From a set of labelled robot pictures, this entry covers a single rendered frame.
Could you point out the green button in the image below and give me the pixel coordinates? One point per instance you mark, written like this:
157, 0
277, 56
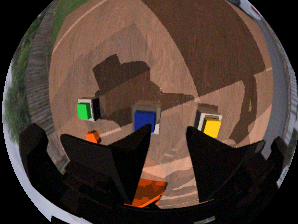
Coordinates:
88, 108

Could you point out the yellow button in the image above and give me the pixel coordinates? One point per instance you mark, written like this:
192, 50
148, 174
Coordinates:
208, 122

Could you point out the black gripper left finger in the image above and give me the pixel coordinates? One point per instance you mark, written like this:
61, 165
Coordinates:
123, 160

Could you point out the blue button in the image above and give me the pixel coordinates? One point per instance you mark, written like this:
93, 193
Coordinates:
146, 113

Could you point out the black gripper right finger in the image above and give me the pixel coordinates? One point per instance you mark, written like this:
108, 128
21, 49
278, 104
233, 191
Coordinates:
214, 163

